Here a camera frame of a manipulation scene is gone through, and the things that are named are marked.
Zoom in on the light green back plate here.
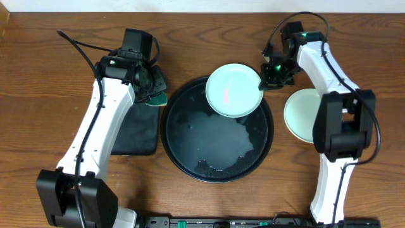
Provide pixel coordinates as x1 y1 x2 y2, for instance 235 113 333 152
205 63 263 118

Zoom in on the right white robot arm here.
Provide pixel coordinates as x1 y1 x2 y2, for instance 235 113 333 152
259 29 381 227

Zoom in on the black round tray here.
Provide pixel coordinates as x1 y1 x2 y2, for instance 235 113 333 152
160 77 274 183

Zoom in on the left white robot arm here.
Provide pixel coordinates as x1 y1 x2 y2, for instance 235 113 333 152
36 56 167 227

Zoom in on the green yellow sponge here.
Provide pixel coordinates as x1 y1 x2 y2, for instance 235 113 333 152
146 92 168 106

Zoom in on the light green front plate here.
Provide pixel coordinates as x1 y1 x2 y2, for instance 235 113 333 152
283 89 321 144

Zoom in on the light green plate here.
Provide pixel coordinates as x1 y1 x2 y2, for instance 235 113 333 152
283 89 321 144
205 63 263 118

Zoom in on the yellow plate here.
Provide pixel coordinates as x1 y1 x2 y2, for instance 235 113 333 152
285 121 313 144

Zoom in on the black rectangular tray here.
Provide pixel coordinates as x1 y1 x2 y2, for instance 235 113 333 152
111 103 159 156

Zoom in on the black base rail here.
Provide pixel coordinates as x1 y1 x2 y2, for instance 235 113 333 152
135 212 382 228

